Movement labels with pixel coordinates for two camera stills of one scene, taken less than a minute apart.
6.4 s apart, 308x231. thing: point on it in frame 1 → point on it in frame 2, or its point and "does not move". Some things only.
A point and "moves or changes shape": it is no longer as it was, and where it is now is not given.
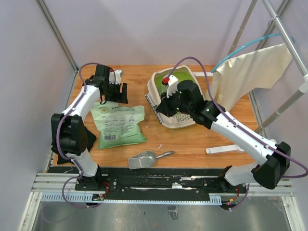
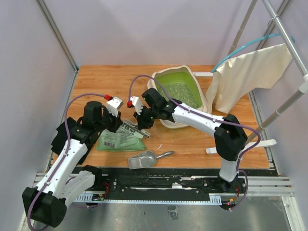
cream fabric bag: [236, 78] does not move
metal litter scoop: [145, 159] does not move
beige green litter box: [156, 89] does not move
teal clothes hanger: [215, 67] does not move
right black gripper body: [173, 104] → [146, 117]
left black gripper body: [113, 92] → [109, 121]
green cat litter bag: [118, 124] moves or changes shape
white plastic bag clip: [154, 109] moves or changes shape
